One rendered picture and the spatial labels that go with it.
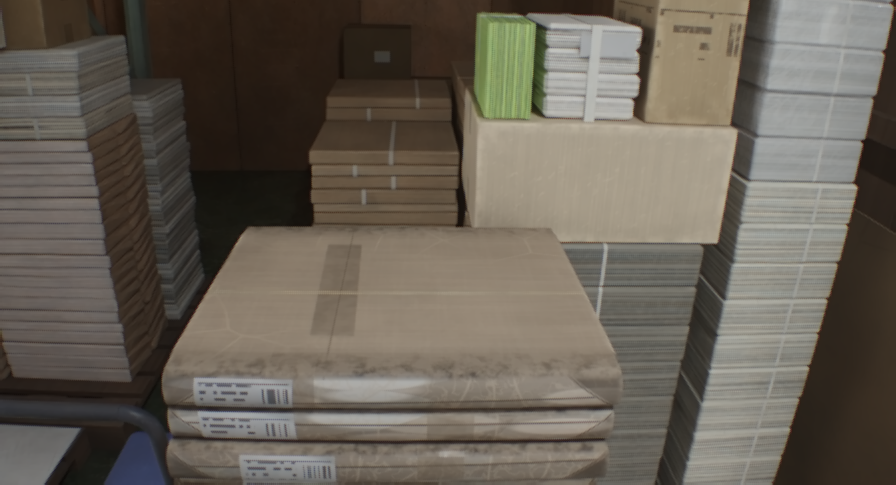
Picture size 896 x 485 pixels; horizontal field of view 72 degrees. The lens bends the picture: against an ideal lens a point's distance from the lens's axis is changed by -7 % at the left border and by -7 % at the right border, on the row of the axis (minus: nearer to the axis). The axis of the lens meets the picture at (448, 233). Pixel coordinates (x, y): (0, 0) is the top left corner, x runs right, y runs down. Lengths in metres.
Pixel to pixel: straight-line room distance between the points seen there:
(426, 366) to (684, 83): 0.67
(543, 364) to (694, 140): 0.57
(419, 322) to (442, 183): 1.56
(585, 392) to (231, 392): 0.36
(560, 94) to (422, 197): 1.26
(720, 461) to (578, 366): 0.86
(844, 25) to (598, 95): 0.42
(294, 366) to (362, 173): 1.63
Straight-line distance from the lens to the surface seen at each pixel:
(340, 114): 2.74
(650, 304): 1.23
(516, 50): 1.07
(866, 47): 1.27
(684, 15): 1.13
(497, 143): 1.07
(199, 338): 0.77
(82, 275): 2.43
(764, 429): 1.52
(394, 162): 2.27
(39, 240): 2.45
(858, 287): 1.55
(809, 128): 1.25
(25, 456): 2.38
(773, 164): 1.23
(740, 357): 1.38
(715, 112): 1.18
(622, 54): 1.11
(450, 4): 4.81
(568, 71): 1.10
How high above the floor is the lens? 1.48
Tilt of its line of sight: 22 degrees down
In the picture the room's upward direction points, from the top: 2 degrees clockwise
